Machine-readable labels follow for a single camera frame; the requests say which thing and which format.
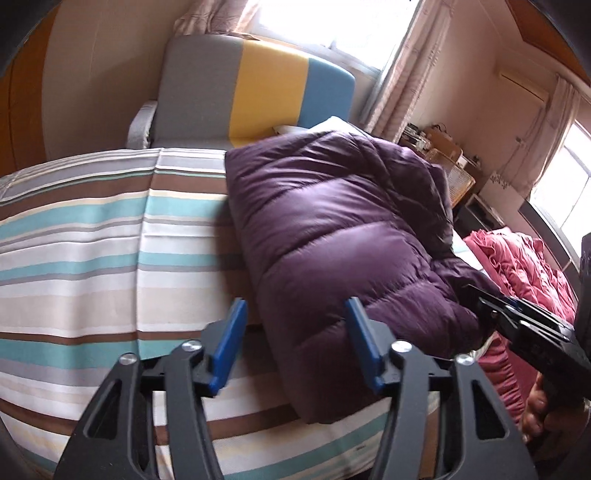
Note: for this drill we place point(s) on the wicker basket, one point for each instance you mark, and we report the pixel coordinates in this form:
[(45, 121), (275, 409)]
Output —
[(461, 184)]

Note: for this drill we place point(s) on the striped bed sheet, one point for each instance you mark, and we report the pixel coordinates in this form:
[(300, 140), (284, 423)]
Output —
[(92, 258)]

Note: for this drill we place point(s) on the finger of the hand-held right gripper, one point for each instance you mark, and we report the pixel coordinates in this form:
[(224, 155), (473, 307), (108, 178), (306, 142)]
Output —
[(501, 323), (531, 314)]

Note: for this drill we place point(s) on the sheer side curtain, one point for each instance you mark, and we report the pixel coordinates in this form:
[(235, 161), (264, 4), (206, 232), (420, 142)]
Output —
[(545, 138)]

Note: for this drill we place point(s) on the brown cardboard box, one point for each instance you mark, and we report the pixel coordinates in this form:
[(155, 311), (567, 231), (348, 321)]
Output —
[(443, 143)]

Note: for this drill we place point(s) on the purple puffer jacket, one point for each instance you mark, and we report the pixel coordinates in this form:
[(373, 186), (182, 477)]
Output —
[(332, 230)]

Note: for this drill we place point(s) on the bright window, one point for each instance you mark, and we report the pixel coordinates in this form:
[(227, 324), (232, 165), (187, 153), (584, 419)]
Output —
[(341, 23)]

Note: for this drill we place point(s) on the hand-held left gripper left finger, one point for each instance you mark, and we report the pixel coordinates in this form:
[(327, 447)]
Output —
[(228, 339)]

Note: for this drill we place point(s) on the cluttered desk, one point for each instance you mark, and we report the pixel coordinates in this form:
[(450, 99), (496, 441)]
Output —
[(415, 138)]

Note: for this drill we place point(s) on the wooden wardrobe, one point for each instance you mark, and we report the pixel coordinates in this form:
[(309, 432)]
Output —
[(23, 115)]

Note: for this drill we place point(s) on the grey pillow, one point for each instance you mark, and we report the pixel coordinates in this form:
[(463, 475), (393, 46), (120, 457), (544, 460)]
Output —
[(291, 129)]

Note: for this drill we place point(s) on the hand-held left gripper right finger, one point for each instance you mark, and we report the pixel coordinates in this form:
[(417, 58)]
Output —
[(364, 341)]

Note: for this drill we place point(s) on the wall air conditioner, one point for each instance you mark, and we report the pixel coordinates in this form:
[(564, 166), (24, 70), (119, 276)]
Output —
[(521, 85)]

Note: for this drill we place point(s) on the side window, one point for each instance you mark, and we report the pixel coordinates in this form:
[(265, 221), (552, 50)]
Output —
[(568, 184)]

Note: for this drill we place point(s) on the grey padded bed rail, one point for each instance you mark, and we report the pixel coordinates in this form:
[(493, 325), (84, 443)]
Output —
[(141, 124)]

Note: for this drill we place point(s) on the person's right hand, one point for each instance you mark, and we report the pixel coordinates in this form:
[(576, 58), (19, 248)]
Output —
[(538, 410)]

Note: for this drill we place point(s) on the pink quilt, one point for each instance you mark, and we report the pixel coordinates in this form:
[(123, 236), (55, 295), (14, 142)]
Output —
[(521, 263)]

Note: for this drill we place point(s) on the white side table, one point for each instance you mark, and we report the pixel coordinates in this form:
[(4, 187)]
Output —
[(482, 212)]

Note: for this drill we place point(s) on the white printed pillow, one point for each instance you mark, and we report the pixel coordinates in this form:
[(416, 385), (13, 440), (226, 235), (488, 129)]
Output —
[(337, 125)]

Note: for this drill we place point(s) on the beige patterned curtain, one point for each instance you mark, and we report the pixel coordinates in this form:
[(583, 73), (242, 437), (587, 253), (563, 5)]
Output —
[(406, 69), (207, 14)]

